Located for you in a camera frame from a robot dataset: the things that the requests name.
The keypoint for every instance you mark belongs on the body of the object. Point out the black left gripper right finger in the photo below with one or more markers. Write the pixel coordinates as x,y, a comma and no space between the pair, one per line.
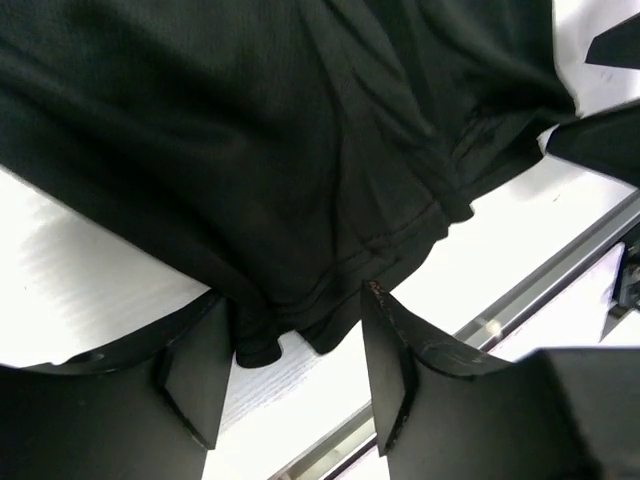
445,410

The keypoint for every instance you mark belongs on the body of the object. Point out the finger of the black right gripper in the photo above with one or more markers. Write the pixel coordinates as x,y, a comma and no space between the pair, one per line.
616,47
606,142

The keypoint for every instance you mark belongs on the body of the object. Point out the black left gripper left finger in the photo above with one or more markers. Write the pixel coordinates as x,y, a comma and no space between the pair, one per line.
145,406

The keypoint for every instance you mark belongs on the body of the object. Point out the black t-shirt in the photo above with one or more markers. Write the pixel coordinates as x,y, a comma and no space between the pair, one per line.
279,152

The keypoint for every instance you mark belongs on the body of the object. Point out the aluminium table rail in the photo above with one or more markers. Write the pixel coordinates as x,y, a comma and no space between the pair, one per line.
510,330

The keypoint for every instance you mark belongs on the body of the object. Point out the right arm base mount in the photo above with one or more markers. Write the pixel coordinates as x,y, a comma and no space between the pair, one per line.
625,295

